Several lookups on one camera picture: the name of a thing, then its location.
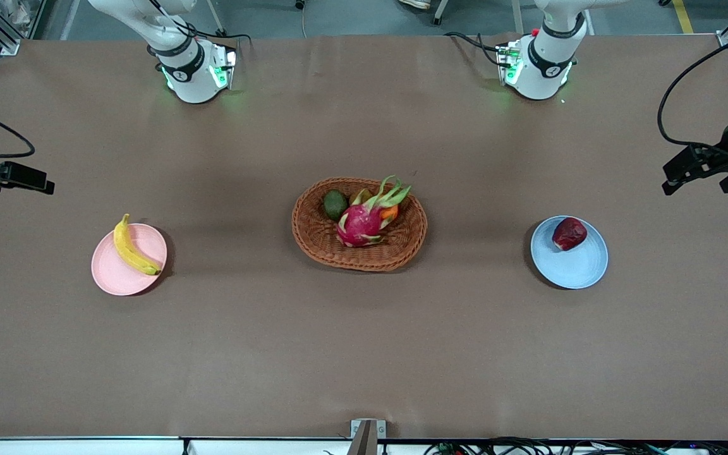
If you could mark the yellow banana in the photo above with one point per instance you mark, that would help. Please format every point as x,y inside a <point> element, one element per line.
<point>127,249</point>

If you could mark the dark red apple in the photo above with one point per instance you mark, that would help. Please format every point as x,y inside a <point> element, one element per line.
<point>569,234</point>

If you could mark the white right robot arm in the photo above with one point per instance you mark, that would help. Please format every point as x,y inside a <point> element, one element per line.
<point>193,82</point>

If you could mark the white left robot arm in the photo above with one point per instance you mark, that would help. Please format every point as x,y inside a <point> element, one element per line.
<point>541,76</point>

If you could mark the pink round plate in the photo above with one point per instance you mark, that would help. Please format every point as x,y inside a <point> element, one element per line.
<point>117,275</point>

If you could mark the light blue round plate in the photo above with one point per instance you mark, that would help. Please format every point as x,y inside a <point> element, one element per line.
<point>576,268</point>

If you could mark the grey stand leg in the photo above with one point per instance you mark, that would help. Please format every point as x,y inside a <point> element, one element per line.
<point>441,12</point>
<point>517,16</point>

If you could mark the small orange fruit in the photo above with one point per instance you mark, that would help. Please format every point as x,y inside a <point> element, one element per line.
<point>389,213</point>

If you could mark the dark green avocado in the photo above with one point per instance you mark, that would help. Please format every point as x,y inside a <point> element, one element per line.
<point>335,205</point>

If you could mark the white shoe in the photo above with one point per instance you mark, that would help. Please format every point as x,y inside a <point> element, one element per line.
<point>414,3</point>

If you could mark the brown woven wicker basket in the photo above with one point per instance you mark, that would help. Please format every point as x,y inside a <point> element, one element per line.
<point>376,258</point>

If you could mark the pink dragon fruit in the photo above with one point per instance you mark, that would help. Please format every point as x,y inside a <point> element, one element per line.
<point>357,224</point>

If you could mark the white table edge rail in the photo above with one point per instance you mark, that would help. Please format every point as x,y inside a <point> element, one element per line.
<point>54,447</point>

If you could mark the grey metal bracket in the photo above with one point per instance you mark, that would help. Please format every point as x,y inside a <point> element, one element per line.
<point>367,439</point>

